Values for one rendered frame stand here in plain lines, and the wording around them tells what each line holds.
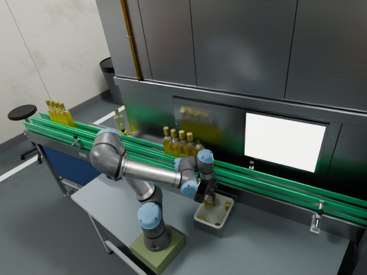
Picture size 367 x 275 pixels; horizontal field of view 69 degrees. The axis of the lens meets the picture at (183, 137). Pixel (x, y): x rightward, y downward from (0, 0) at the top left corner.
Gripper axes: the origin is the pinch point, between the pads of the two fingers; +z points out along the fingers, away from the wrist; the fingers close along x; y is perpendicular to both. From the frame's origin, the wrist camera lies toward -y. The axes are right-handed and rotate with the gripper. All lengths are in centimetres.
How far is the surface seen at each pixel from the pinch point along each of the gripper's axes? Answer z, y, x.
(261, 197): 5.2, 21.1, -24.1
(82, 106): 84, 155, 313
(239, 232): 17.1, 1.2, -18.6
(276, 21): -86, 42, -19
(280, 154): -15, 39, -29
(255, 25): -84, 42, -9
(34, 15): -62, 139, 317
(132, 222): 16.8, -20.8, 41.8
